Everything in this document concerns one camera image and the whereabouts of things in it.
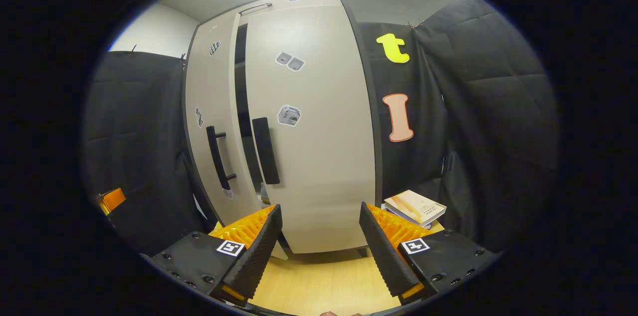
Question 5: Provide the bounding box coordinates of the black door handle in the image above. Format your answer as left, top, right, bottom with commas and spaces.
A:
252, 117, 281, 185
206, 126, 237, 191

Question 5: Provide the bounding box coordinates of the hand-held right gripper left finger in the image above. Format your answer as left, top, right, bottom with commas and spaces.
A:
150, 204, 283, 307

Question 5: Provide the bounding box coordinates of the white cabinet door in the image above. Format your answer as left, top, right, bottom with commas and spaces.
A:
244, 4, 377, 255
184, 12, 262, 237

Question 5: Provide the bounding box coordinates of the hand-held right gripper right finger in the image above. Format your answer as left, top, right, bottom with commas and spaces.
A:
359, 201, 499, 307

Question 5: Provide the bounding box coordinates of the beige paperback book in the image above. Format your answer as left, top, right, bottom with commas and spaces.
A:
384, 189, 447, 227

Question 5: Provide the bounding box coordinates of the black drawer handle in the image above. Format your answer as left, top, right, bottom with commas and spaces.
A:
238, 2, 273, 15

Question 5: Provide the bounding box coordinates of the white shoe cabinet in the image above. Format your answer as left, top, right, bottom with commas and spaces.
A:
182, 0, 384, 257

